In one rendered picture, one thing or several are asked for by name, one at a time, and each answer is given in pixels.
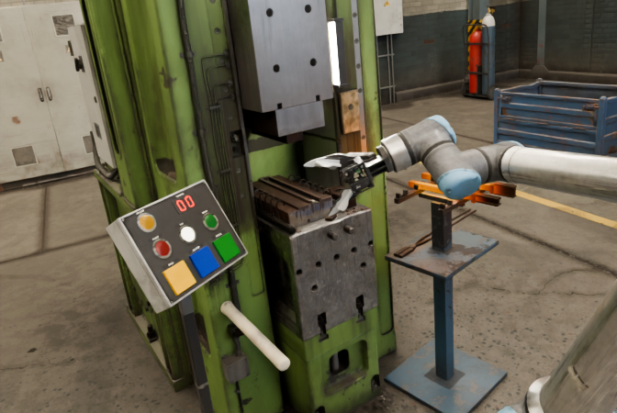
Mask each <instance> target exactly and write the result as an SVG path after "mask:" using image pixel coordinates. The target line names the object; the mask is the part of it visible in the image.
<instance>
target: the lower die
mask: <svg viewBox="0 0 617 413"><path fill-rule="evenodd" d="M267 177H271V178H273V179H275V180H277V181H279V182H281V183H284V184H287V185H290V186H292V187H295V188H296V189H298V190H301V191H303V192H305V193H308V194H310V195H314V196H316V197H317V198H319V199H320V201H319V202H318V203H315V204H312V201H311V200H309V199H307V198H305V197H303V196H301V195H297V194H295V193H293V192H290V191H288V190H286V189H285V188H282V187H280V186H278V185H276V184H272V183H270V182H267V181H265V180H264V178H267ZM258 180H259V181H256V182H253V183H252V184H253V186H256V187H257V189H261V190H262V191H265V192H266V193H267V194H271V195H272V196H276V197H278V199H283V200H284V201H285V205H283V202H282V201H279V202H278V204H277V207H278V214H279V217H280V219H281V220H282V221H284V222H285V223H287V224H289V225H291V226H292V227H294V228H297V227H300V226H302V225H305V224H308V223H310V222H313V221H315V220H318V219H321V218H325V217H327V216H328V213H329V211H330V208H331V207H332V198H331V195H327V194H325V195H324V194H323V193H322V192H320V191H318V192H317V190H315V189H313V188H312V189H310V187H308V186H304V185H303V184H298V182H293V180H290V179H289V180H287V178H285V177H284V176H281V175H279V174H278V175H275V176H269V175H268V176H265V177H262V178H258ZM260 193H261V191H260V190H258V192H256V193H255V194H256V201H257V206H258V207H259V208H261V205H260V198H259V194H260ZM266 193H263V194H262V195H261V200H262V207H263V211H266V209H265V202H264V198H265V196H266ZM271 198H272V197H271V196H270V195H269V196H268V197H267V198H266V204H267V210H268V213H269V214H272V212H271V205H270V200H271ZM276 202H277V199H276V198H274V200H272V206H273V213H274V216H275V217H276V218H277V213H276V206H275V204H276ZM308 219H309V220H310V222H308Z"/></svg>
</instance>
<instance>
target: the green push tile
mask: <svg viewBox="0 0 617 413"><path fill-rule="evenodd" d="M212 244H213V245H214V247H215V249H216V250H217V252H218V254H219V256H220V258H221V259H222V261H223V262H224V263H225V262H227V261H229V260H230V259H232V258H233V257H235V256H236V255H238V254H239V253H241V251H240V250H239V248H238V246H237V245H236V243H235V241H234V240H233V238H232V236H231V235H230V233H229V232H228V233H226V234H225V235H223V236H221V237H220V238H218V239H216V240H214V241H213V242H212Z"/></svg>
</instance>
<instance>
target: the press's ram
mask: <svg viewBox="0 0 617 413"><path fill-rule="evenodd" d="M226 2H227V8H228V15H229V21H230V33H231V39H232V46H233V52H234V59H235V65H236V71H237V77H238V84H239V90H240V97H241V108H243V109H248V110H251V111H256V112H261V113H265V112H270V111H275V110H278V108H281V109H283V108H288V107H291V106H300V105H304V104H308V103H313V102H316V100H317V101H321V100H326V99H331V98H333V91H332V80H331V60H330V50H329V40H328V29H327V18H326V7H325V0H226Z"/></svg>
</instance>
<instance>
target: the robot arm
mask: <svg viewBox="0 0 617 413"><path fill-rule="evenodd" d="M380 144H381V146H379V147H377V148H376V152H377V155H376V154H375V153H374V152H349V153H348V154H346V155H345V154H341V153H335V154H332V155H328V156H324V157H321V158H318V159H315V160H312V161H309V162H306V163H305V164H304V165H303V167H310V168H312V167H319V168H321V167H327V168H329V169H331V170H335V169H336V168H337V167H342V169H341V170H340V173H343V175H344V176H345V180H344V182H345V183H346V184H347V183H349V185H350V187H349V188H343V189H342V191H341V195H340V197H339V198H338V199H337V200H336V201H335V204H334V205H333V206H332V207H331V208H330V211H329V213H328V216H332V215H334V214H336V213H337V212H339V211H340V210H341V211H344V210H345V209H346V208H347V207H348V202H349V201H350V200H352V199H354V198H355V197H357V196H358V195H359V194H361V193H362V192H364V191H366V190H368V189H370V188H372V187H375V185H374V183H373V180H374V177H376V176H378V175H380V174H381V173H384V172H388V173H390V172H392V171H394V172H395V173H398V172H400V171H402V170H405V171H406V170H408V167H410V166H412V165H414V164H416V163H418V162H422V164H423V165H424V166H425V168H426V169H427V171H428V172H429V174H430V175H431V177H432V179H433V180H434V182H435V183H436V184H437V186H438V188H439V190H440V191H442V192H443V194H444V195H445V196H446V197H447V198H449V199H453V200H458V199H463V198H465V197H467V196H470V195H472V194H473V193H475V191H476V190H477V189H478V188H479V187H480V186H481V185H482V184H488V183H492V182H496V181H502V182H507V183H512V184H525V185H529V186H534V187H539V188H543V189H547V190H552V191H557V192H561V193H566V194H571V195H579V196H584V197H588V198H593V199H598V200H602V201H607V202H612V203H616V204H617V157H610V156H601V155H592V154H584V153H575V152H567V151H550V150H542V149H534V148H525V147H523V146H522V145H521V144H520V143H519V142H517V141H508V140H506V141H502V142H499V143H497V144H492V145H488V146H484V147H480V148H475V149H471V150H467V151H460V150H459V149H458V148H457V147H456V145H455V144H456V136H455V134H454V130H453V129H452V128H451V127H450V124H449V123H448V122H447V120H446V119H444V118H443V117H441V116H433V117H429V118H425V119H423V120H422V122H420V123H418V124H416V125H414V126H412V127H409V128H406V129H404V130H402V131H400V132H399V133H397V134H394V135H392V136H390V137H388V138H386V139H384V140H381V142H380ZM366 187H368V188H366ZM365 188H366V189H365ZM363 189H364V190H363ZM361 190H363V191H361ZM498 413H617V280H616V281H615V282H614V284H613V285H612V287H611V289H610V290H609V292H608V293H607V295H606V296H605V297H604V298H603V300H602V301H601V303H600V304H599V306H598V307H597V309H596V310H595V312H594V313H593V315H592V316H591V318H590V319H589V321H588V323H587V324H586V326H585V327H584V328H583V330H582V331H581V332H580V333H579V335H578V337H577V338H576V340H575V341H574V343H573V344H572V346H571V347H570V348H569V350H568V351H567V353H566V355H565V356H564V358H563V359H562V361H561V362H560V364H559V365H558V366H557V367H556V369H555V370H554V372H553V373H552V375H551V376H545V377H542V378H539V379H538V380H536V381H535V382H533V384H532V385H531V386H530V388H529V389H528V391H527V392H526V394H525V396H524V397H523V399H521V400H520V401H518V402H517V403H515V404H512V405H510V406H506V407H505V408H503V409H502V410H500V411H499V412H498Z"/></svg>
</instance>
